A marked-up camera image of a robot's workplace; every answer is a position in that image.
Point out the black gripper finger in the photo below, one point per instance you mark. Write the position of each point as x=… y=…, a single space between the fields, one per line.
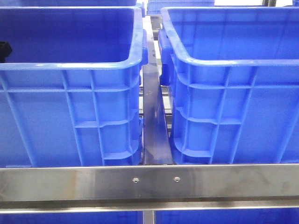
x=5 y=50

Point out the blue crate rear left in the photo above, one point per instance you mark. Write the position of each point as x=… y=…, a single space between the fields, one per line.
x=58 y=3

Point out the blue crate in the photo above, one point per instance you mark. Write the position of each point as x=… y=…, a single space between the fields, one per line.
x=122 y=217
x=69 y=90
x=58 y=3
x=154 y=6
x=226 y=216
x=233 y=76

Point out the blue crate front left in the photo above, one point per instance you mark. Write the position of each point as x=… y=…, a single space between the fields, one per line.
x=69 y=90

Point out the blue crate rear middle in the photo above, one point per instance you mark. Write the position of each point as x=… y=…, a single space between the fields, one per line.
x=154 y=6

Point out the steel shelf centre divider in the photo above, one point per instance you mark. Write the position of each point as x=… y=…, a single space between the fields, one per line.
x=157 y=150

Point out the blue crate lower left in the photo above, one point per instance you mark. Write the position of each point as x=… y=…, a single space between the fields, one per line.
x=122 y=217

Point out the blue crate front right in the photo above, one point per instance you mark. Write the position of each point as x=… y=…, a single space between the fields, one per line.
x=233 y=76

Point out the blue crate lower right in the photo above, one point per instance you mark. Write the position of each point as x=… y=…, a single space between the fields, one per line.
x=226 y=216

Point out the steel shelf front rail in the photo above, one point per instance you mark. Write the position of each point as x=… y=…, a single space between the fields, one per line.
x=156 y=187

